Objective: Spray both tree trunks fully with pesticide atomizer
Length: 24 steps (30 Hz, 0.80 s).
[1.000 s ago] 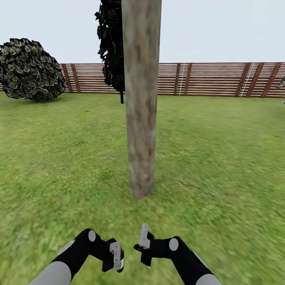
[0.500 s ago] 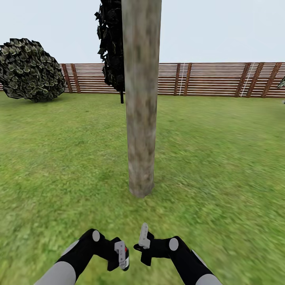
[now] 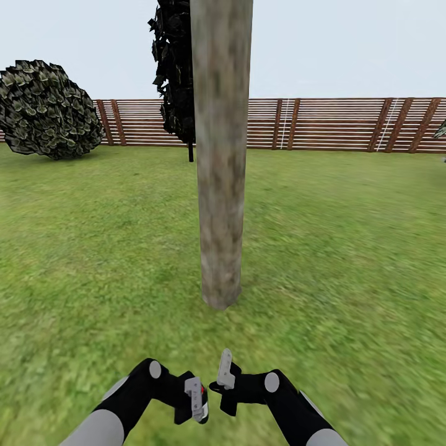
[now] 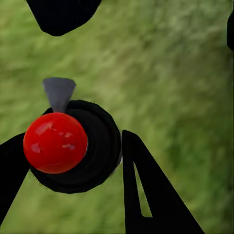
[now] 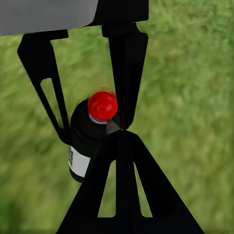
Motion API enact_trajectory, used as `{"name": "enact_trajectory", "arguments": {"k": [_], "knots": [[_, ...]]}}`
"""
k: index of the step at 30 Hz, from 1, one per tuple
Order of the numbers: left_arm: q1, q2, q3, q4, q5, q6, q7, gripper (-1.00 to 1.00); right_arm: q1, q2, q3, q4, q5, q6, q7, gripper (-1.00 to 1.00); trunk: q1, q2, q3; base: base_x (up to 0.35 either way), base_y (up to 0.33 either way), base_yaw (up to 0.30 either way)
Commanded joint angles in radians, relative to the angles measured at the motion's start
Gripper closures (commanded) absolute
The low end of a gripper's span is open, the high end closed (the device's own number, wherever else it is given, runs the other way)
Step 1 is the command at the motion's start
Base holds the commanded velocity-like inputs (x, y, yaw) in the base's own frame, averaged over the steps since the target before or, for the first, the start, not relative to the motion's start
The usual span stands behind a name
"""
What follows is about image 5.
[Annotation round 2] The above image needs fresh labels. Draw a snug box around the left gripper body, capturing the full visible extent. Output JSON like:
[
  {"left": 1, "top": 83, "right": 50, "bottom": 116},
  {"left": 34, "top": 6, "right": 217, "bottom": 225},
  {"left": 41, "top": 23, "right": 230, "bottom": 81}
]
[{"left": 86, "top": 0, "right": 149, "bottom": 27}]

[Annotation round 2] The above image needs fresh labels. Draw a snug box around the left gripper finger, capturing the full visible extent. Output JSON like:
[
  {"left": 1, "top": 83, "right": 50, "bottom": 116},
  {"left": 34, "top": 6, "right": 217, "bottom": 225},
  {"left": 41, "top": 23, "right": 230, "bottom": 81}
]
[
  {"left": 17, "top": 29, "right": 73, "bottom": 146},
  {"left": 101, "top": 22, "right": 148, "bottom": 130}
]

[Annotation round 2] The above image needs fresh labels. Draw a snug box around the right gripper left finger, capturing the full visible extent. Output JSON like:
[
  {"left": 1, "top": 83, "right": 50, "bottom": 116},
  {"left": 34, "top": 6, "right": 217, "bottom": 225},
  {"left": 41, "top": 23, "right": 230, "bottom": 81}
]
[{"left": 57, "top": 130, "right": 130, "bottom": 234}]

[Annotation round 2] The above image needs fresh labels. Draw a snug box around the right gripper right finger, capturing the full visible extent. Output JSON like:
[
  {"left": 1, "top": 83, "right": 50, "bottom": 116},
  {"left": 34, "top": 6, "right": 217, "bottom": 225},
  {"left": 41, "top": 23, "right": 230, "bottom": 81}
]
[{"left": 122, "top": 130, "right": 205, "bottom": 234}]

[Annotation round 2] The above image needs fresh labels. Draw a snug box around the pesticide atomizer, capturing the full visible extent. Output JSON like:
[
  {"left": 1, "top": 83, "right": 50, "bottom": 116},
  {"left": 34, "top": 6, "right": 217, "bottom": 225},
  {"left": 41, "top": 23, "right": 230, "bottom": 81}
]
[{"left": 69, "top": 91, "right": 125, "bottom": 183}]

